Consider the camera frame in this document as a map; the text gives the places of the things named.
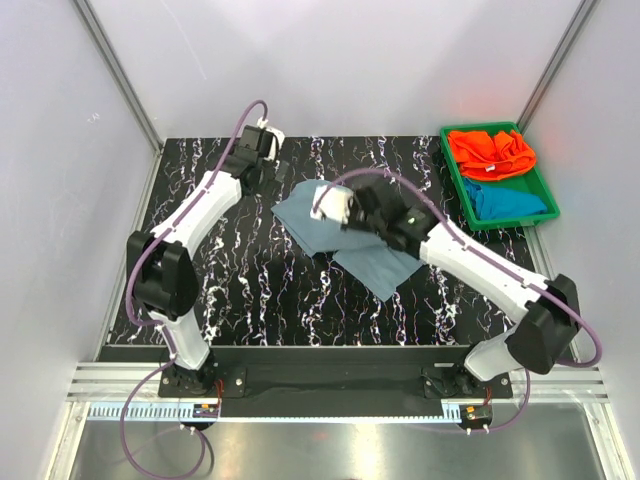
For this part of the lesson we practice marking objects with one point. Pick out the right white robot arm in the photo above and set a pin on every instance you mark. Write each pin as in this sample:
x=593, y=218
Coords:
x=542, y=329

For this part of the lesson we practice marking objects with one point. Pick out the aluminium corner post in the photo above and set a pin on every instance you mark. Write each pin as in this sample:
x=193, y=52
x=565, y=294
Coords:
x=576, y=25
x=98, y=35

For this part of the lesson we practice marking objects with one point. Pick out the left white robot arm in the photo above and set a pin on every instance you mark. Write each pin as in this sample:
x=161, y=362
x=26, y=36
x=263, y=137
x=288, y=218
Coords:
x=162, y=285

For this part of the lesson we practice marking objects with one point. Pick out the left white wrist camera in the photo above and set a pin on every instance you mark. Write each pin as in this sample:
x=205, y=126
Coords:
x=275, y=139

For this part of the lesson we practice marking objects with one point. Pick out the white slotted cable duct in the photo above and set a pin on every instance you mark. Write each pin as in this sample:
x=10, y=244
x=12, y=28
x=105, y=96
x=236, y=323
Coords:
x=183, y=412

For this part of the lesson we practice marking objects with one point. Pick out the small connector box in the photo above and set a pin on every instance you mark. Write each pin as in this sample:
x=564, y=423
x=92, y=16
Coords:
x=207, y=410
x=477, y=416

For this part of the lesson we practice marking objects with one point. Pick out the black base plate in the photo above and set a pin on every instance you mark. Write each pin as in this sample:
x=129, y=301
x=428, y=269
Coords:
x=327, y=382

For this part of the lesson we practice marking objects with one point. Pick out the grey-blue t shirt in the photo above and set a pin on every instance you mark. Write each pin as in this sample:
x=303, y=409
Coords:
x=362, y=254

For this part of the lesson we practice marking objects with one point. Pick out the orange t shirt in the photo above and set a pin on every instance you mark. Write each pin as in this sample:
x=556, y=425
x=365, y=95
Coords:
x=491, y=158

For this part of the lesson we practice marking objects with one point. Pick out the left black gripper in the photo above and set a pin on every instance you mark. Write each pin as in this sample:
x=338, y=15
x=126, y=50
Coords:
x=275, y=178

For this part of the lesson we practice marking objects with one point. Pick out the aluminium rail frame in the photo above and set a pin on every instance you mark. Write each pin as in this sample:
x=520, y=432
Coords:
x=101, y=380

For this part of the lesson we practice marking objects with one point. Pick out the teal blue t shirt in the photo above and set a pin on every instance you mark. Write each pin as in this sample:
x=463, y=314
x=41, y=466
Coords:
x=494, y=203

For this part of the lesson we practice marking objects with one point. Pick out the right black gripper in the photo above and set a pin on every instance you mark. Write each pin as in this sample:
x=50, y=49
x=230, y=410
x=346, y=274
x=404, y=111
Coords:
x=351, y=222

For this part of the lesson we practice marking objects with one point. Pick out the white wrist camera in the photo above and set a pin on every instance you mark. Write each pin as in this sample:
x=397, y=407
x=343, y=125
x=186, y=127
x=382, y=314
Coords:
x=331, y=204
x=275, y=139

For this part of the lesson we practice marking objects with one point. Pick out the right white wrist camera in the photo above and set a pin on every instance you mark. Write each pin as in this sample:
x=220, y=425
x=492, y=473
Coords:
x=331, y=204

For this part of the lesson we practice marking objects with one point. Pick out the right small connector box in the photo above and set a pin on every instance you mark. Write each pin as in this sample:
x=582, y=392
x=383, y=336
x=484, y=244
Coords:
x=477, y=416

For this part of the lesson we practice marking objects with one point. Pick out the right aluminium corner post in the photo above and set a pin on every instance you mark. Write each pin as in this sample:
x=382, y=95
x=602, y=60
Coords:
x=576, y=25

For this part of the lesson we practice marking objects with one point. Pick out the left aluminium corner post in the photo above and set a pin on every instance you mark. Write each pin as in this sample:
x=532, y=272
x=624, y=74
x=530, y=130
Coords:
x=98, y=35

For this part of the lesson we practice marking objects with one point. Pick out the left small connector box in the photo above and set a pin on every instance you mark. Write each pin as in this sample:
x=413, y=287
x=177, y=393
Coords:
x=207, y=410

